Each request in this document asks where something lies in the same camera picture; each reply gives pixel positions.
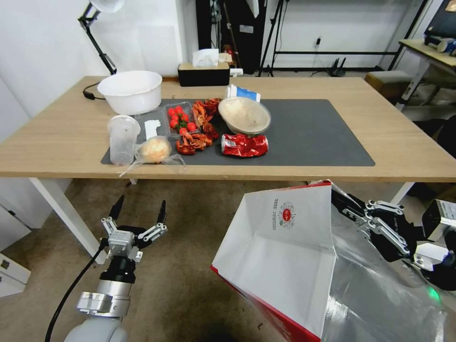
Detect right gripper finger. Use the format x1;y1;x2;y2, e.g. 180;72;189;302
338;210;410;256
331;189;405;219

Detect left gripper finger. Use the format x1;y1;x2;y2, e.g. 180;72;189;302
101;195;125;237
138;199;168;244

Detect red white food delivery bag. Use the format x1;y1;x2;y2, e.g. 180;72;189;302
210;180;450;342

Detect bun in clear plastic bag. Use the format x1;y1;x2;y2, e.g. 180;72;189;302
119;136;187;178

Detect clear plastic cup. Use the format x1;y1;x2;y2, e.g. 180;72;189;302
107;114;142;166

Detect red crayfish shells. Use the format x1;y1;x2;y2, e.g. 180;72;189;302
176;128;214;156
199;121;220;140
192;98;223;124

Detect black chair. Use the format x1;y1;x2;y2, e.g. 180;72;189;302
415;115;456;159

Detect clear plastic lid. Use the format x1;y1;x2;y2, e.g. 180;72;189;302
134;108;168;142

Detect clear tray of cherry tomatoes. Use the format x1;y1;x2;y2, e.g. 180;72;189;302
163;101;202;138

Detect dark grey table mat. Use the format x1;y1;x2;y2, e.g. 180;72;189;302
101;99;376;167

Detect white cabinet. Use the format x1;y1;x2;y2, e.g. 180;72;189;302
0;199;33;298

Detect crushed red soda can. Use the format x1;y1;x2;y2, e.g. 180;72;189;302
220;133;268;158

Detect large white plastic bowl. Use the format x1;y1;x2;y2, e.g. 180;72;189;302
97;70;163;115

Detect wooden table with white legs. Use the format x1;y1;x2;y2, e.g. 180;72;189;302
0;75;456;266

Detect grey cushioned stool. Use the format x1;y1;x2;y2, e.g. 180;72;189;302
364;70;414;105

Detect beige paper bowl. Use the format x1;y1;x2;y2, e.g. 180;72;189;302
218;96;271;135

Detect black tissue box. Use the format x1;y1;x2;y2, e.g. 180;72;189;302
177;62;231;87

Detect black router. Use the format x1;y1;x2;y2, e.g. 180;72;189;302
329;57;347;77

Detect blue white carton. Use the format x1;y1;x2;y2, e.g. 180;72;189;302
225;85;262;103

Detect white tissue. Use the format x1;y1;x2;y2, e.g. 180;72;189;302
192;48;219;67

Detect wooden side table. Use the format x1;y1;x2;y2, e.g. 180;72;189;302
397;38;456;122

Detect blue white object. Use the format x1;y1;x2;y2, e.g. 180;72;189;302
424;34;456;55

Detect black cabinet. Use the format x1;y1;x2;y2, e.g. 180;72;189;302
210;0;266;74

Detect black monitor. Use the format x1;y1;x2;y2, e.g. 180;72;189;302
427;0;456;36

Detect black tripod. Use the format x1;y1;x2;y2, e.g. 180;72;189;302
256;0;296;77

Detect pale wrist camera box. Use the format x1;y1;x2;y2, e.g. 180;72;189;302
107;230;138;257

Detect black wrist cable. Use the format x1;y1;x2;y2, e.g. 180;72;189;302
44;237;109;342

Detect black lamp cable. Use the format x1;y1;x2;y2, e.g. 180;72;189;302
82;81;107;100

